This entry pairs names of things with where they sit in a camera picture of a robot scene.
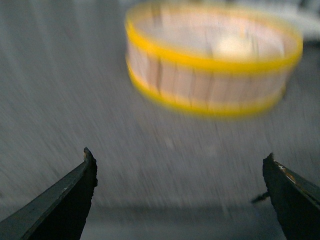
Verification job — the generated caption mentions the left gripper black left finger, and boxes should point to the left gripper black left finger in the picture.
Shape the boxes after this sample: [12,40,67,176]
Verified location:
[0,147,98,240]

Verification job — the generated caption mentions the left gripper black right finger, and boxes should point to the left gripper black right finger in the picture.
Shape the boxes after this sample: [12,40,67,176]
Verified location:
[262,153,320,240]

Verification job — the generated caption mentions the white steamed bun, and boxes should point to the white steamed bun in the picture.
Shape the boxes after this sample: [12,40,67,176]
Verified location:
[215,35,253,58]

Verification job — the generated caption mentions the wooden steamer basket, yellow rims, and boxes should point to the wooden steamer basket, yellow rims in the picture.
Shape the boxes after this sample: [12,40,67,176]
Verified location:
[125,1,303,117]

